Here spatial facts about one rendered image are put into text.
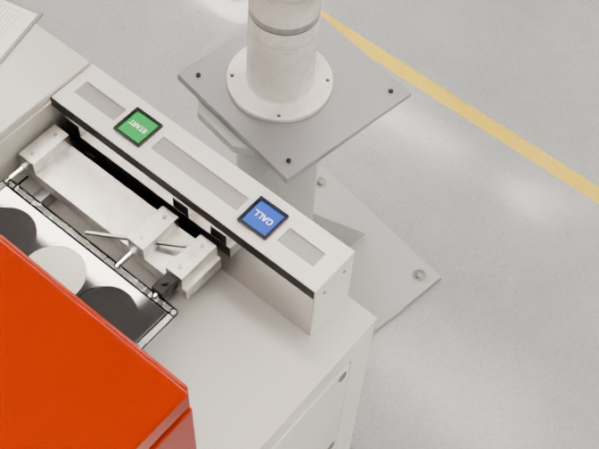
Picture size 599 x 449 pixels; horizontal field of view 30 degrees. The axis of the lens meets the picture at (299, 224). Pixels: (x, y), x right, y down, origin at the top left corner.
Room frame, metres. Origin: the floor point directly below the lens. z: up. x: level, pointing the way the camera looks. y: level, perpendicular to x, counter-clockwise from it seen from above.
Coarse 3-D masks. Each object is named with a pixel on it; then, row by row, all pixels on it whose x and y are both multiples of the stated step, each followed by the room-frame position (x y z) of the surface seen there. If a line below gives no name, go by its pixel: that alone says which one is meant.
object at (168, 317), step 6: (168, 312) 0.77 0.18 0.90; (174, 312) 0.77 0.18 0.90; (162, 318) 0.76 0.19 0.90; (168, 318) 0.76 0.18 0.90; (156, 324) 0.75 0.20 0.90; (162, 324) 0.75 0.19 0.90; (150, 330) 0.74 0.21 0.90; (156, 330) 0.74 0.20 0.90; (144, 336) 0.73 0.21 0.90; (150, 336) 0.73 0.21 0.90; (138, 342) 0.72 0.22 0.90; (144, 342) 0.72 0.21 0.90
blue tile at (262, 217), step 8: (256, 208) 0.92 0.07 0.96; (264, 208) 0.93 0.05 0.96; (272, 208) 0.93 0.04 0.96; (248, 216) 0.91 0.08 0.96; (256, 216) 0.91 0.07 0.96; (264, 216) 0.91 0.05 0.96; (272, 216) 0.91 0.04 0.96; (280, 216) 0.91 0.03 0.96; (256, 224) 0.90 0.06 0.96; (264, 224) 0.90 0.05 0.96; (272, 224) 0.90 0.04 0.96; (264, 232) 0.88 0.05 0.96
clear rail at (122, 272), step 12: (12, 180) 0.99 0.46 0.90; (24, 192) 0.96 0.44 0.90; (36, 204) 0.94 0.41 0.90; (48, 216) 0.92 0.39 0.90; (60, 228) 0.91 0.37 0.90; (72, 228) 0.90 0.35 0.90; (84, 240) 0.88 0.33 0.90; (96, 252) 0.86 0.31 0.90; (108, 264) 0.85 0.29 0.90; (120, 276) 0.83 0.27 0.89; (132, 276) 0.83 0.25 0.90; (144, 288) 0.81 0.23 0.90; (156, 300) 0.79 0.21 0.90
